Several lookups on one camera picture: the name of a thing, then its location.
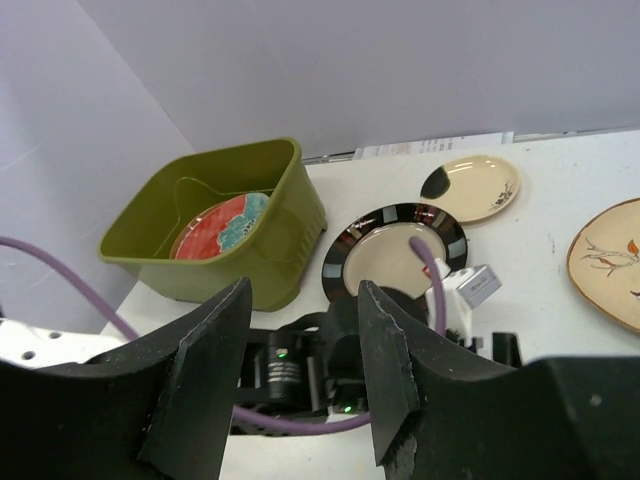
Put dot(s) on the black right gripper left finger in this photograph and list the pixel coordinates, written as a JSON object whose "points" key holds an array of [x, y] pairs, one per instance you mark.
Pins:
{"points": [[158, 407]]}

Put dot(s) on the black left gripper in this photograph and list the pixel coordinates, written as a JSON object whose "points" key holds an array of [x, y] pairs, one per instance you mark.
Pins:
{"points": [[306, 368]]}

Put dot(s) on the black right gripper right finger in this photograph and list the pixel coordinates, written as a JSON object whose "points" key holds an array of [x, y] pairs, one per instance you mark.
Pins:
{"points": [[439, 411]]}

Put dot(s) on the dark striped rim plate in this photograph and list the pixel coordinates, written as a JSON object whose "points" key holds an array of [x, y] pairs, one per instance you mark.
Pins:
{"points": [[376, 247]]}

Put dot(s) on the red and teal plate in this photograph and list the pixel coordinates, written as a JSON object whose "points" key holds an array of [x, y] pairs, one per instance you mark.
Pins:
{"points": [[219, 228]]}

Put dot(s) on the green plastic bin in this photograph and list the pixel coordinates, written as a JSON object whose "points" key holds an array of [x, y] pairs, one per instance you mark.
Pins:
{"points": [[275, 253]]}

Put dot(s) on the tan bird pattern plate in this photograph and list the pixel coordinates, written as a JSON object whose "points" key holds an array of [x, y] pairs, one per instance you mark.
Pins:
{"points": [[603, 263]]}

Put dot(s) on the small cream plate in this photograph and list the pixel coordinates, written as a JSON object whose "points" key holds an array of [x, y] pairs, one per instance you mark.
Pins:
{"points": [[473, 188]]}

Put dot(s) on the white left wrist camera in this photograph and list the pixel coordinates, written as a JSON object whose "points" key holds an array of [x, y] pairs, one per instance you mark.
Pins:
{"points": [[465, 290]]}

